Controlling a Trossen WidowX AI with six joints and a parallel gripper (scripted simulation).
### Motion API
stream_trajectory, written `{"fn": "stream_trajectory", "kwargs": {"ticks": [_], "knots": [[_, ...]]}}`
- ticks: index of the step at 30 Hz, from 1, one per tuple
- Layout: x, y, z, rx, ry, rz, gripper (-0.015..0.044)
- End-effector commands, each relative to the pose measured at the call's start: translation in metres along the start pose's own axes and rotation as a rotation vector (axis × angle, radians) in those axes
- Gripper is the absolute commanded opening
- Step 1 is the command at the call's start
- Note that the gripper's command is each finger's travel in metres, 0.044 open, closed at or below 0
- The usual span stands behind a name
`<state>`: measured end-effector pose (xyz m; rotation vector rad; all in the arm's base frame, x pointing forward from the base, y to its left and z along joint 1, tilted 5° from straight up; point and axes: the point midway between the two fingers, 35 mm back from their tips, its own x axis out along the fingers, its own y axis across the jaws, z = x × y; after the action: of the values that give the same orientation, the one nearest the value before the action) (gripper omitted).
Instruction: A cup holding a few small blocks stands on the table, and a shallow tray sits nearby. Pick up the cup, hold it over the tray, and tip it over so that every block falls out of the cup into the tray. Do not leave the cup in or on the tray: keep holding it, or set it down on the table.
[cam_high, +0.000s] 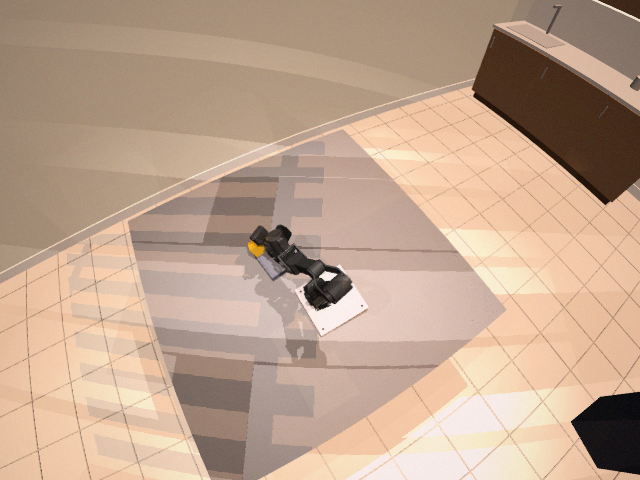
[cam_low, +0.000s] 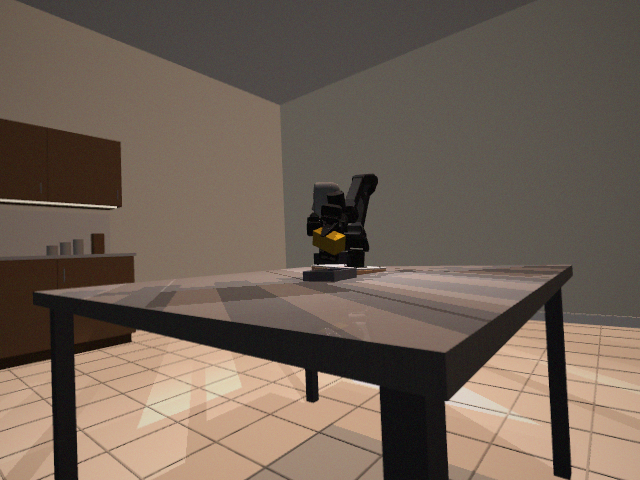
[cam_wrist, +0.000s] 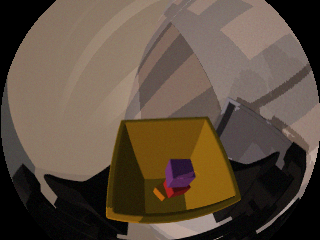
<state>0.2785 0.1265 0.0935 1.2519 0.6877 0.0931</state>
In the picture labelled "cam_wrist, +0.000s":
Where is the small purple block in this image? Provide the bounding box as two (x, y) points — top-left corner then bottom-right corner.
(165, 159), (196, 188)

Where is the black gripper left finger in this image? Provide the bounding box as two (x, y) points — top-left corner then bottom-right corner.
(43, 165), (129, 236)

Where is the small orange block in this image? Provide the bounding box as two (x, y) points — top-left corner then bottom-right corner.
(153, 181), (168, 201)

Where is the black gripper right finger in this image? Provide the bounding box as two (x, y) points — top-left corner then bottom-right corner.
(212, 151), (280, 223)

